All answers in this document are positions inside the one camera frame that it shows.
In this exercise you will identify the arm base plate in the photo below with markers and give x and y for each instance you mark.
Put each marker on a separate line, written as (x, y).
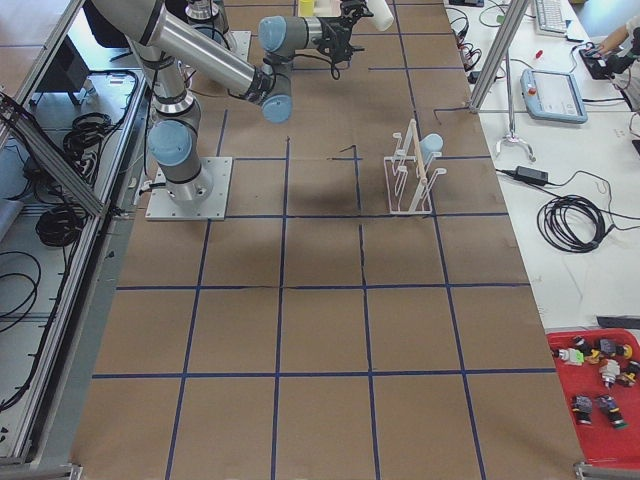
(204, 198)

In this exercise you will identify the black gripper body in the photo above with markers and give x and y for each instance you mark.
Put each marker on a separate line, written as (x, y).
(336, 26)

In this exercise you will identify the cream plastic tray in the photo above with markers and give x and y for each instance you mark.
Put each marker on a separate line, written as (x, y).
(327, 8)

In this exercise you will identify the aluminium frame post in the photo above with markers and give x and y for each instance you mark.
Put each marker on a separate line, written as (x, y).
(497, 51)

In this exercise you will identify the black power adapter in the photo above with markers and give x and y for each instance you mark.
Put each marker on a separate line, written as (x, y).
(531, 176)

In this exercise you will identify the light blue plastic cup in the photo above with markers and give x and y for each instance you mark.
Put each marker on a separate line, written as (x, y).
(431, 144)

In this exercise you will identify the red parts bin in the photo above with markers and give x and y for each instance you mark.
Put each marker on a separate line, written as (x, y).
(599, 374)

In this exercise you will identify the white plastic cup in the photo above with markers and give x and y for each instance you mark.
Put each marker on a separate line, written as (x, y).
(382, 17)

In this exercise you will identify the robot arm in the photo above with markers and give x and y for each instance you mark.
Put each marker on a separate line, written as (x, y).
(168, 48)

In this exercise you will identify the yellow plastic cup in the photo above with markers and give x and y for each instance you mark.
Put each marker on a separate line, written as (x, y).
(306, 8)

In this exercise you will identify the right teach pendant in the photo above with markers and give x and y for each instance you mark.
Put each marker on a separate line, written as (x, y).
(552, 96)

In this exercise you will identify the white wire cup rack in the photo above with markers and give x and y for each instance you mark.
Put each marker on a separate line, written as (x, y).
(409, 178)

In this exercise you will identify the white keyboard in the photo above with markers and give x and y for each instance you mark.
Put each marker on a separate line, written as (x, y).
(549, 18)

